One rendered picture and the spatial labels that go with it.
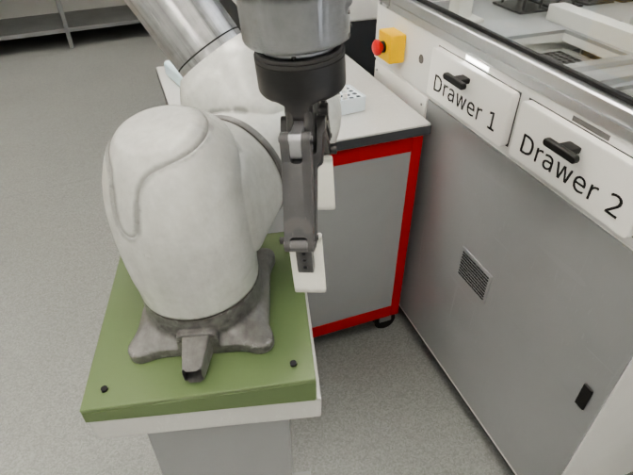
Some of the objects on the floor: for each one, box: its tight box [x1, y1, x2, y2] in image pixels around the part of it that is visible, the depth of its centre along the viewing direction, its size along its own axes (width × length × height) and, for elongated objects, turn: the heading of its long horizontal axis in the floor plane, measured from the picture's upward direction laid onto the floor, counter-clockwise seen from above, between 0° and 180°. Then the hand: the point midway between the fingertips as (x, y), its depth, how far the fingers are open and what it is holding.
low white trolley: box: [156, 54, 431, 337], centre depth 161 cm, size 58×62×76 cm
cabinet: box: [374, 57, 633, 475], centre depth 148 cm, size 95×103×80 cm
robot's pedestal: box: [89, 292, 321, 475], centre depth 96 cm, size 30×30×76 cm
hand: (316, 237), depth 54 cm, fingers open, 13 cm apart
